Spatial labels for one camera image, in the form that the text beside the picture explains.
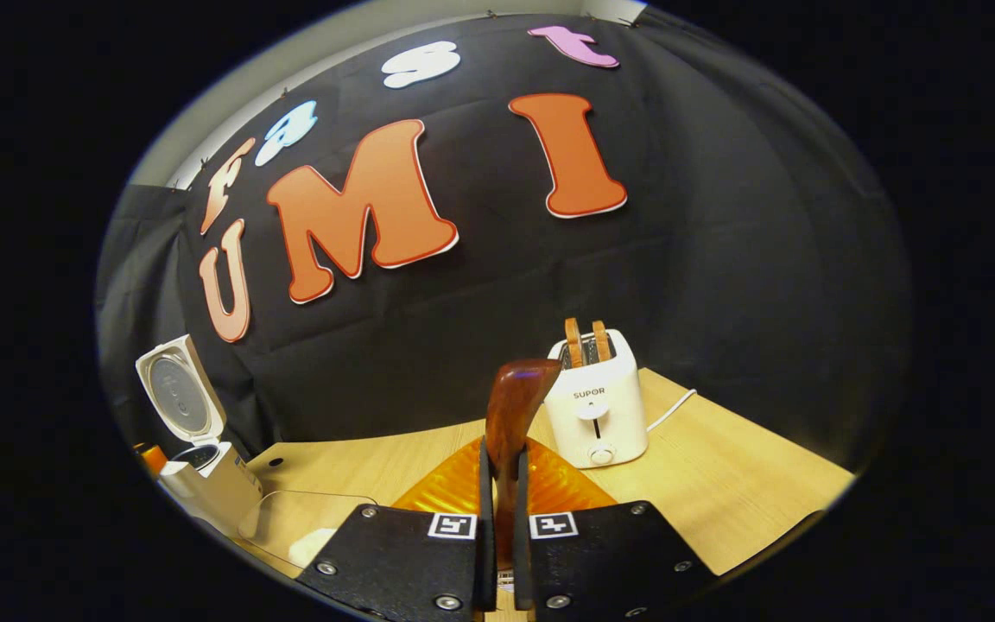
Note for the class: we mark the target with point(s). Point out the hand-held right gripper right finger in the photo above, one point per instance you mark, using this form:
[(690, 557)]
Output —
[(522, 553)]

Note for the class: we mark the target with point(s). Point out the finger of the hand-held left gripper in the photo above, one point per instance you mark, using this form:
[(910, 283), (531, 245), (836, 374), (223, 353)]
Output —
[(152, 458)]

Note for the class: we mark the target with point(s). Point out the brown toast slice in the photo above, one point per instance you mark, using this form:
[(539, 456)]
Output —
[(602, 341), (573, 341)]

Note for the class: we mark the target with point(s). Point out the white toaster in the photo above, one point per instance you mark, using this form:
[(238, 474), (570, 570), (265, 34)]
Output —
[(601, 423)]

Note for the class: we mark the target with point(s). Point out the white rice cooker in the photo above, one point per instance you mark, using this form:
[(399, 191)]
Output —
[(221, 492)]

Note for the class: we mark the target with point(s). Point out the black backdrop cloth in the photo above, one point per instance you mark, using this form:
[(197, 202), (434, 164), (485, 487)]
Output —
[(722, 302)]

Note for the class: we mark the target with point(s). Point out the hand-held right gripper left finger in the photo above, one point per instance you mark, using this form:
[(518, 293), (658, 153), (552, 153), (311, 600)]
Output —
[(487, 553)]

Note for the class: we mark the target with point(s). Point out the brown wooden spoon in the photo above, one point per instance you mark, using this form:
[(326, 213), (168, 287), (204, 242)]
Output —
[(515, 406)]

